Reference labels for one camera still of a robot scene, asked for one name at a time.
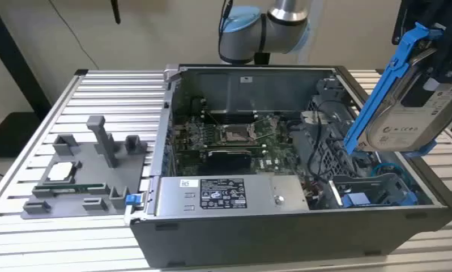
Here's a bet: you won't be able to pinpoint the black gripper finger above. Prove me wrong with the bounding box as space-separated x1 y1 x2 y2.
399 50 445 108

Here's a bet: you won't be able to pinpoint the hard disk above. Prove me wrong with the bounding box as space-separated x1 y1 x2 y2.
342 22 452 159

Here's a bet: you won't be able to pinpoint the gray disk bay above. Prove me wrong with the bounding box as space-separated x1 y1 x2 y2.
329 173 417 209

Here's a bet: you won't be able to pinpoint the gray perforated drive cage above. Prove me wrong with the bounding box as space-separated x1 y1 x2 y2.
289 95 362 185

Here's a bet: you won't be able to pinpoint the blue plastic carrier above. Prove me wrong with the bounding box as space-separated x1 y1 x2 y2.
341 193 370 205

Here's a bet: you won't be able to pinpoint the green motherboard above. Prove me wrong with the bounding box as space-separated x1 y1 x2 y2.
167 113 309 176

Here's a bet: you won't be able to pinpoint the CPU socket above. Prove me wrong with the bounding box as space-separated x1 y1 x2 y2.
219 124 257 142

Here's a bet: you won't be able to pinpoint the black graphics card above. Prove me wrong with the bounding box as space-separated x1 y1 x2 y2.
199 149 255 176

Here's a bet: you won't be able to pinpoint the black open PC case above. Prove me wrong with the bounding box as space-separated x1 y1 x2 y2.
123 63 452 269

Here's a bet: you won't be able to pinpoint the silver power supply with label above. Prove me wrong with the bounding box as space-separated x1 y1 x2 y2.
153 175 310 218

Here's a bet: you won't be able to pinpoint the blue case latch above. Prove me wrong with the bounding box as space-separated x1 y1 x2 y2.
122 193 143 207

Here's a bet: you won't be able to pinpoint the gray parts rack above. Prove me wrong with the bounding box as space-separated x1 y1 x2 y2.
19 114 150 220

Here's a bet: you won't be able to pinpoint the green RAM stick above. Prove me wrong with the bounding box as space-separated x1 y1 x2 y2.
34 183 107 191

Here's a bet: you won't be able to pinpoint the silver CPU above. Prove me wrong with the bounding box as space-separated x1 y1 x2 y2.
46 163 77 182

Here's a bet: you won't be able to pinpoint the black floor box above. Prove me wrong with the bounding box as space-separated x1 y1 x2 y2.
0 112 41 158

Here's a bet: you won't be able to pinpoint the blue flat data wire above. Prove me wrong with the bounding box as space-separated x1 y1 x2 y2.
371 162 403 182

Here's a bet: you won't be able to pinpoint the thin dark round cable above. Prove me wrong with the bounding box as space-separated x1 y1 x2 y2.
306 100 362 182

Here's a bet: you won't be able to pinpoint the red green wire bundle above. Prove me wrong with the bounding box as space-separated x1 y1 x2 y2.
302 177 330 201

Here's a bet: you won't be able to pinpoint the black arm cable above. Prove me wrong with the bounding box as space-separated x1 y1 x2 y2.
219 0 234 32

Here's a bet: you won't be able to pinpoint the black hanging strap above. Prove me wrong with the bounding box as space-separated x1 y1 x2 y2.
110 0 121 25

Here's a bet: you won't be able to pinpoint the black metal frame post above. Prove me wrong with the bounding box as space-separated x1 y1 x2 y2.
0 0 53 121

